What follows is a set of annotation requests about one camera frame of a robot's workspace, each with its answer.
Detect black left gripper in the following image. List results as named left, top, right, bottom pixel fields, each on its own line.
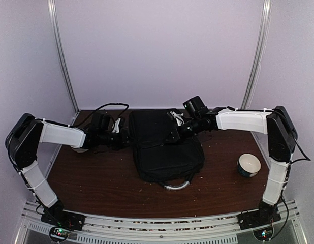
left=98, top=128, right=136, bottom=150

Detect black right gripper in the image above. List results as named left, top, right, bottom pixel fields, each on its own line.
left=164, top=116, right=202, bottom=142

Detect black student backpack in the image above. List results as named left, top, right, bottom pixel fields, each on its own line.
left=129, top=108, right=205, bottom=191

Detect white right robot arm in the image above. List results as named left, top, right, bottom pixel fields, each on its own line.
left=166, top=106, right=300, bottom=225

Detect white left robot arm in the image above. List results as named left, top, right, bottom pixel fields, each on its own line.
left=5, top=112, right=131, bottom=226

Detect blue white ceramic bowl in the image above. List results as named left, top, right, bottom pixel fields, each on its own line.
left=237, top=154, right=261, bottom=178

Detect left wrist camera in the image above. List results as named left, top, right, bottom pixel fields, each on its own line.
left=90, top=112, right=112, bottom=132

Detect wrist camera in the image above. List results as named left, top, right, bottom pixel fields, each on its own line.
left=183, top=96, right=209, bottom=118
left=90, top=112, right=112, bottom=132

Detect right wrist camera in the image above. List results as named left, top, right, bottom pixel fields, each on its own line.
left=183, top=96, right=209, bottom=118

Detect left aluminium corner post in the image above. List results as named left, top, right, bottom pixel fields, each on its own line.
left=47, top=0, right=80, bottom=115

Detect aluminium corner post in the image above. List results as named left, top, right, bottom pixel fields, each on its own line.
left=240, top=0, right=272, bottom=109
left=47, top=0, right=80, bottom=115

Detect right aluminium corner post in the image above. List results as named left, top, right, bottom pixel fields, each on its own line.
left=240, top=0, right=272, bottom=109

